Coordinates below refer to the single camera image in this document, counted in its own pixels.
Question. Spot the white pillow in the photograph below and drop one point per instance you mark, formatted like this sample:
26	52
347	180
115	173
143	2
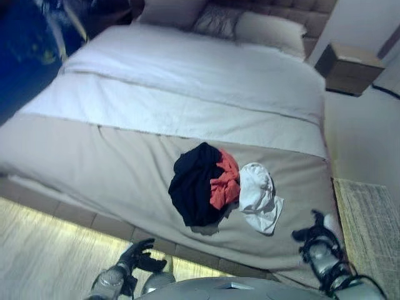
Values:
272	34

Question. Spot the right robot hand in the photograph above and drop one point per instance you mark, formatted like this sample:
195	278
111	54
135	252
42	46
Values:
314	232

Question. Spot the grey robot torso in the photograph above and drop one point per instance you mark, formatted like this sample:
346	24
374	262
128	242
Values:
225	289

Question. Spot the plain beige pillow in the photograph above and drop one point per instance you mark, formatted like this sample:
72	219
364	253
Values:
168	12

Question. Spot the wooden nightstand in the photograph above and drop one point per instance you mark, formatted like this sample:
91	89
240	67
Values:
348	70

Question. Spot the white garment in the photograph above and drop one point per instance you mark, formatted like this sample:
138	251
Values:
259	200

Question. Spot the beige woven rug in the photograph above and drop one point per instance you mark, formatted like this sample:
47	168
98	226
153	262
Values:
368	231

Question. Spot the bed with beige cover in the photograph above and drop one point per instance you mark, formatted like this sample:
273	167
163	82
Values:
93	175

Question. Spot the white duvet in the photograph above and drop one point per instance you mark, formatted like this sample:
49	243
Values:
187	84

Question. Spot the black garment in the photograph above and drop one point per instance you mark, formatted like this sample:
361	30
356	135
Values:
195	184

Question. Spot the red-orange garment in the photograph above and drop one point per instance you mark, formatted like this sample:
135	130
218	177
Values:
224	184

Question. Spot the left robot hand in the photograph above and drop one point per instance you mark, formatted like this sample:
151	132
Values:
140	253

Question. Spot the blue curtain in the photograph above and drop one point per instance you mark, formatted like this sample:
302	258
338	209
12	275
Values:
28	53

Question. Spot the patterned grey pillow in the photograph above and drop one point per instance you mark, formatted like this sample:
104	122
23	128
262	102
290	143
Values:
215	22

